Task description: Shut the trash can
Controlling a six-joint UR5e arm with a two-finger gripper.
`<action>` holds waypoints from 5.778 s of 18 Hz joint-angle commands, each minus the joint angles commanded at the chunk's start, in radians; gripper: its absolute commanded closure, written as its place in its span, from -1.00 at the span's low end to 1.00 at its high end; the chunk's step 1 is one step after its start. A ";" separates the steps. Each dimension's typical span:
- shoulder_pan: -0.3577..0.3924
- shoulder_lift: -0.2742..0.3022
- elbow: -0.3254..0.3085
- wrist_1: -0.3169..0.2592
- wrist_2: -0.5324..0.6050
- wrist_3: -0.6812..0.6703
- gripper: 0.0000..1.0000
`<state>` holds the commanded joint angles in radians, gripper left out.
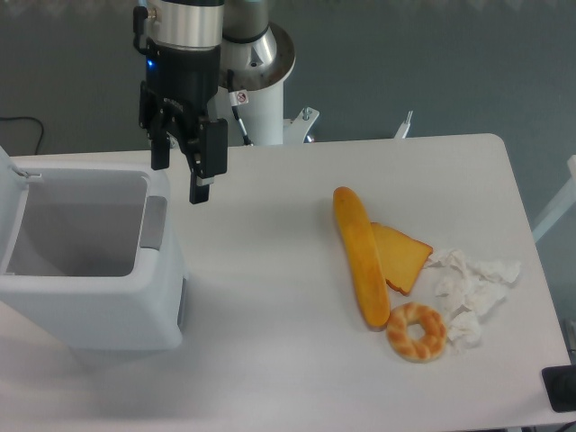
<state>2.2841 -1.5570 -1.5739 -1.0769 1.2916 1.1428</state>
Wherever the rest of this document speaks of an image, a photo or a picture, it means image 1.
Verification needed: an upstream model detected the toast slice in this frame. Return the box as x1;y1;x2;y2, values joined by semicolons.
371;222;434;296

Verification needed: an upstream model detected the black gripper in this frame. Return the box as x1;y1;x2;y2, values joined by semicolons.
139;39;228;204

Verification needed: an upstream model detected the black floor cable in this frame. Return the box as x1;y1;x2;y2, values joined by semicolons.
0;116;45;157

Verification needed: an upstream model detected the white trash can lid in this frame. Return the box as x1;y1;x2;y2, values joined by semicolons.
0;148;30;275

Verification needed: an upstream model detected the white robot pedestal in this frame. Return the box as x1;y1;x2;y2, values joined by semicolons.
211;87;320;147

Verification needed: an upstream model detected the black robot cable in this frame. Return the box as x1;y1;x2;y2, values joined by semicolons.
226;69;256;147

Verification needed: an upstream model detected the white frame post right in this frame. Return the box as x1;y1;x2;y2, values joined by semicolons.
532;155;575;243

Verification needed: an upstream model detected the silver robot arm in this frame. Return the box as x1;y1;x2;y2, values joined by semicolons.
132;1;295;204

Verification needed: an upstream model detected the white trash can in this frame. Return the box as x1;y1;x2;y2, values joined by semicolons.
1;162;187;350

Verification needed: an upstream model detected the crumpled white tissue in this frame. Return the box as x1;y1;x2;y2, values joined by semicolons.
425;248;522;354

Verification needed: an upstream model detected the braided ring bread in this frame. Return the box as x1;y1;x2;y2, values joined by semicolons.
386;302;447;363

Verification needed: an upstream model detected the white table bracket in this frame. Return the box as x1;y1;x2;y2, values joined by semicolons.
394;110;413;140

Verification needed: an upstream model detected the long orange baguette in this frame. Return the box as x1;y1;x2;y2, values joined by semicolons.
333;186;391;331

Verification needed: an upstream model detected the black device at edge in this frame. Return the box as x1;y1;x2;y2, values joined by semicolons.
541;365;575;412

